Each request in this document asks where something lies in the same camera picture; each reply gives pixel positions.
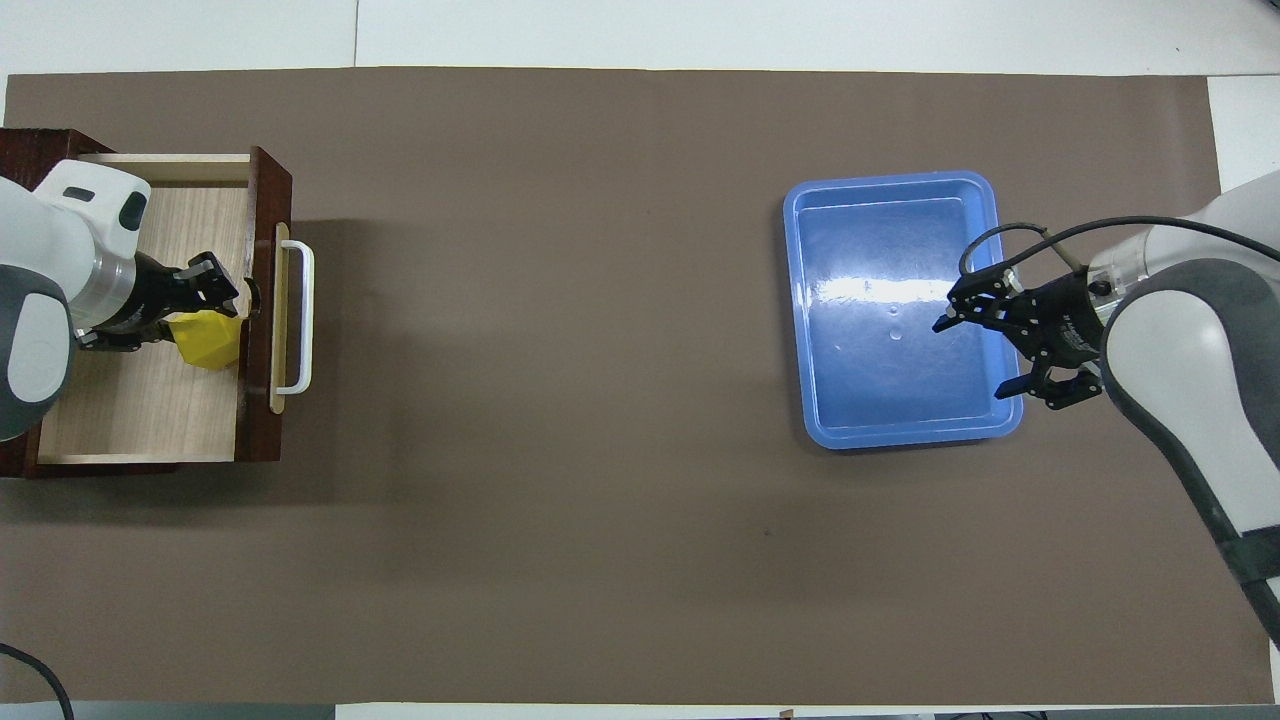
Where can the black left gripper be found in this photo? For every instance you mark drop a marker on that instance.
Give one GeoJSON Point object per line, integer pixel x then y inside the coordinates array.
{"type": "Point", "coordinates": [155, 295]}

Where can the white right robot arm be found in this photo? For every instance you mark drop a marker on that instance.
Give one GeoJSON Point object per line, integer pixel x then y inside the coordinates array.
{"type": "Point", "coordinates": [1190, 350]}

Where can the blue plastic tray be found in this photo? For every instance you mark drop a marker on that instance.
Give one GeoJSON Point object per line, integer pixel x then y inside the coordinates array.
{"type": "Point", "coordinates": [870, 380]}

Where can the yellow cube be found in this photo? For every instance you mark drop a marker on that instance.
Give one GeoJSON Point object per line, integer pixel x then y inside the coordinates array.
{"type": "Point", "coordinates": [205, 340]}

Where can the brown table mat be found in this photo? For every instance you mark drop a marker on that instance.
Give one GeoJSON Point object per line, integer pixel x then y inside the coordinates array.
{"type": "Point", "coordinates": [600, 450]}

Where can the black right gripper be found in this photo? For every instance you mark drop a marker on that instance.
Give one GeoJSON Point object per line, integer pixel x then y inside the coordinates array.
{"type": "Point", "coordinates": [1060, 325]}

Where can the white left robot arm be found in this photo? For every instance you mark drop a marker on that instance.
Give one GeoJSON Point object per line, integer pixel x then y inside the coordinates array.
{"type": "Point", "coordinates": [40, 260]}

